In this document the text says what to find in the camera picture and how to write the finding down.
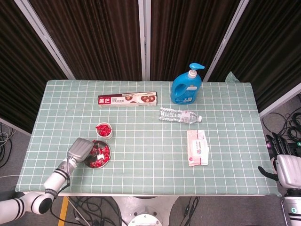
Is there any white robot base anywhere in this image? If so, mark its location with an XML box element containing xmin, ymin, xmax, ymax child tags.
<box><xmin>110</xmin><ymin>196</ymin><xmax>179</xmax><ymax>226</ymax></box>

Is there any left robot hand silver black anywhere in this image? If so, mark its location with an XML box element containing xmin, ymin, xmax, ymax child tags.
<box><xmin>66</xmin><ymin>137</ymin><xmax>95</xmax><ymax>164</ymax></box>

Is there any long baking paper box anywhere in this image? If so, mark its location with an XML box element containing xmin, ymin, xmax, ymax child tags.
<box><xmin>97</xmin><ymin>91</ymin><xmax>158</xmax><ymax>109</ymax></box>

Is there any white table frame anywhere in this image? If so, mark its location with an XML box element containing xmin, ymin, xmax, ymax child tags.
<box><xmin>23</xmin><ymin>191</ymin><xmax>278</xmax><ymax>198</ymax></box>

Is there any green checked tablecloth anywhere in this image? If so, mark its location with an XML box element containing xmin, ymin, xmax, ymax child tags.
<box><xmin>15</xmin><ymin>70</ymin><xmax>280</xmax><ymax>197</ymax></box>

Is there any blue detergent pump bottle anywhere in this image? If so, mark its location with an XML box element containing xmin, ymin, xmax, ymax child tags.
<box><xmin>171</xmin><ymin>62</ymin><xmax>206</xmax><ymax>105</ymax></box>

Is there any yellow floor tape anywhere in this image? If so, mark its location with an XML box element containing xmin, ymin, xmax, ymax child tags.
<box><xmin>57</xmin><ymin>197</ymin><xmax>69</xmax><ymax>226</ymax></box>

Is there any white paper cup blue logo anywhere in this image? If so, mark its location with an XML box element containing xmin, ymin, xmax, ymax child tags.
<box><xmin>95</xmin><ymin>122</ymin><xmax>113</xmax><ymax>140</ymax></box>

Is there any dark ribbed partition panel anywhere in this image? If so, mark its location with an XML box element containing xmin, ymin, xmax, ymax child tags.
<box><xmin>145</xmin><ymin>0</ymin><xmax>250</xmax><ymax>82</ymax></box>
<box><xmin>203</xmin><ymin>0</ymin><xmax>301</xmax><ymax>118</ymax></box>
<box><xmin>23</xmin><ymin>0</ymin><xmax>146</xmax><ymax>81</ymax></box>
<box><xmin>0</xmin><ymin>0</ymin><xmax>76</xmax><ymax>137</ymax></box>

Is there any black cable with connector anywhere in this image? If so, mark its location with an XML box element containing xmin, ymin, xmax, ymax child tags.
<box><xmin>178</xmin><ymin>196</ymin><xmax>200</xmax><ymax>226</ymax></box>

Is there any pink wet wipes pack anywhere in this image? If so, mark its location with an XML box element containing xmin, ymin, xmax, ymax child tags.
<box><xmin>187</xmin><ymin>129</ymin><xmax>210</xmax><ymax>167</ymax></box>

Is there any clear plastic water bottle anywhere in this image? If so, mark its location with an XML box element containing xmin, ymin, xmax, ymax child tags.
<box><xmin>158</xmin><ymin>107</ymin><xmax>203</xmax><ymax>125</ymax></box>

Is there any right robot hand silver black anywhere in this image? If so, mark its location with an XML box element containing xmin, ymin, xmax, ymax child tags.
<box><xmin>257</xmin><ymin>132</ymin><xmax>301</xmax><ymax>189</ymax></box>

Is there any black floor cable bundle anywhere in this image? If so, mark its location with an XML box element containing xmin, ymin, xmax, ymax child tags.
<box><xmin>262</xmin><ymin>94</ymin><xmax>301</xmax><ymax>151</ymax></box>
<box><xmin>65</xmin><ymin>196</ymin><xmax>127</xmax><ymax>226</ymax></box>

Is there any metal bowl of red candies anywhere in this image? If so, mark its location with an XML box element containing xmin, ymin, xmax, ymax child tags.
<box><xmin>84</xmin><ymin>140</ymin><xmax>111</xmax><ymax>169</ymax></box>

